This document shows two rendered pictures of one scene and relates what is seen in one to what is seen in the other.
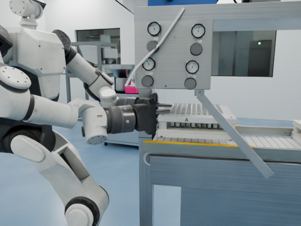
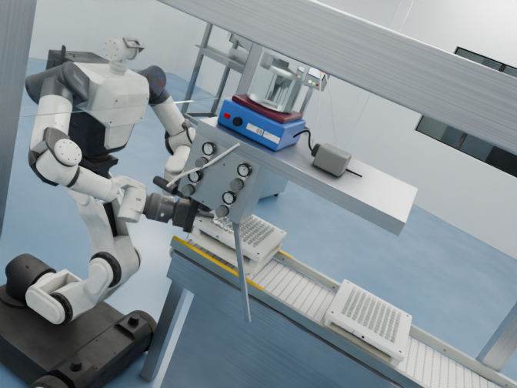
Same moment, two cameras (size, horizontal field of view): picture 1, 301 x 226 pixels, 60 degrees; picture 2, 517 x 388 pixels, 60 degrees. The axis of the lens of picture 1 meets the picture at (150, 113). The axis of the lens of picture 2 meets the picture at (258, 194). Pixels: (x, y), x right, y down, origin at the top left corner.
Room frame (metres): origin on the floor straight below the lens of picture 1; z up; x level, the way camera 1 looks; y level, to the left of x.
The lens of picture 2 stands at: (-0.41, -0.32, 1.68)
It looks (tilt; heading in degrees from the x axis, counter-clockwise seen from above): 22 degrees down; 7
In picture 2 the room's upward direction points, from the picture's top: 22 degrees clockwise
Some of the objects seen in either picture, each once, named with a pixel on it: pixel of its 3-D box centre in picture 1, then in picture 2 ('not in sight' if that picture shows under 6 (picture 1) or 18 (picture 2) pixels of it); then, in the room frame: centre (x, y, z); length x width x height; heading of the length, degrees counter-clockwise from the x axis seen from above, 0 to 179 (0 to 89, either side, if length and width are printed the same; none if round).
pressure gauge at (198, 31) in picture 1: (198, 31); (244, 169); (0.74, -0.13, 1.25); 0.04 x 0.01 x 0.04; 80
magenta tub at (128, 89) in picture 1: (132, 90); not in sight; (3.47, 0.24, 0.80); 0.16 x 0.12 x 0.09; 70
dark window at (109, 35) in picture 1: (99, 51); not in sight; (6.77, 1.30, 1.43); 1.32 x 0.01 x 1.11; 70
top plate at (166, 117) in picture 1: (196, 112); (241, 229); (0.92, -0.16, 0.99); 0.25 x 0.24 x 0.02; 170
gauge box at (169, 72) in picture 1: (173, 54); (225, 173); (0.81, -0.07, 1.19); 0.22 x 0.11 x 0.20; 80
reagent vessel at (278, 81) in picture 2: not in sight; (280, 74); (0.90, -0.11, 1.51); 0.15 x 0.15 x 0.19
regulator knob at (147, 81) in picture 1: (147, 79); (188, 188); (0.76, 0.01, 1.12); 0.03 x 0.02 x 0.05; 80
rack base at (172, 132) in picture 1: (195, 125); (237, 241); (0.92, -0.16, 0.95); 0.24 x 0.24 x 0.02; 80
